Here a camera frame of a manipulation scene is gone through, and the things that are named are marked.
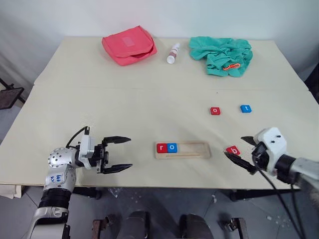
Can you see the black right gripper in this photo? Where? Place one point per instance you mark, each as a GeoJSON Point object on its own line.
{"type": "Point", "coordinates": [260, 150]}

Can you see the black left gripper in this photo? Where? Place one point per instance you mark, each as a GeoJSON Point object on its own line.
{"type": "Point", "coordinates": [102, 156]}

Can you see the red letter b block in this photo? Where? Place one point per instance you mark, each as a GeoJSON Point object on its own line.
{"type": "Point", "coordinates": [234, 150]}

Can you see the blue letter t block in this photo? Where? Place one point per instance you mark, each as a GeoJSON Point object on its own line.
{"type": "Point", "coordinates": [246, 109]}

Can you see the red letter o block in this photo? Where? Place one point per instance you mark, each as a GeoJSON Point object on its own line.
{"type": "Point", "coordinates": [215, 111]}

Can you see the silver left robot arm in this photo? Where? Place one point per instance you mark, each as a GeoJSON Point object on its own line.
{"type": "Point", "coordinates": [58, 161]}

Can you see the red letter r block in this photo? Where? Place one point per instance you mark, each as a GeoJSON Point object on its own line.
{"type": "Point", "coordinates": [161, 148]}

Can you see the wooden letter tray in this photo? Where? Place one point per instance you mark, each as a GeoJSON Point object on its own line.
{"type": "Point", "coordinates": [194, 149]}

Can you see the blue letter o block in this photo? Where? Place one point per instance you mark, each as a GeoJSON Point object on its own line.
{"type": "Point", "coordinates": [172, 148]}

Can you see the dark rounded shape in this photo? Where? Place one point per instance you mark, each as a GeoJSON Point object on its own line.
{"type": "Point", "coordinates": [195, 227]}
{"type": "Point", "coordinates": [137, 226]}

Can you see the dark object at room edge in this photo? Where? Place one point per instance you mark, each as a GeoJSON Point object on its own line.
{"type": "Point", "coordinates": [313, 84]}

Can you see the crumpled green cloth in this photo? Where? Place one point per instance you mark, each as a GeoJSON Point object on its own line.
{"type": "Point", "coordinates": [219, 52]}

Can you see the red fabric pouch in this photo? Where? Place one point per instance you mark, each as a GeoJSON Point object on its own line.
{"type": "Point", "coordinates": [127, 47]}

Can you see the beige panel under table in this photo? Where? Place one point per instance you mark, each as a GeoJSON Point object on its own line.
{"type": "Point", "coordinates": [10, 191]}

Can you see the small white bottle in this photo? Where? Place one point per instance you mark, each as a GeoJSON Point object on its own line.
{"type": "Point", "coordinates": [173, 53]}

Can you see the black metal stand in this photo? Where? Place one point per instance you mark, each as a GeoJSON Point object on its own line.
{"type": "Point", "coordinates": [8, 95]}

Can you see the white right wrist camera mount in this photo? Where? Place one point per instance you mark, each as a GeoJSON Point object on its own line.
{"type": "Point", "coordinates": [274, 144]}

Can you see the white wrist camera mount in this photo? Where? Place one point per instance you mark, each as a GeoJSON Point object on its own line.
{"type": "Point", "coordinates": [87, 147]}
{"type": "Point", "coordinates": [274, 144]}

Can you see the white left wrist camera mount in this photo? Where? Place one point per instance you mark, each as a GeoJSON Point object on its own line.
{"type": "Point", "coordinates": [87, 147]}

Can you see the black metal table frame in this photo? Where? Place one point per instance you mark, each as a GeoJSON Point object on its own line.
{"type": "Point", "coordinates": [84, 191]}

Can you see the rusty metal bracket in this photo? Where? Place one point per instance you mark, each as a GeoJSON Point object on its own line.
{"type": "Point", "coordinates": [236, 227]}
{"type": "Point", "coordinates": [98, 227]}

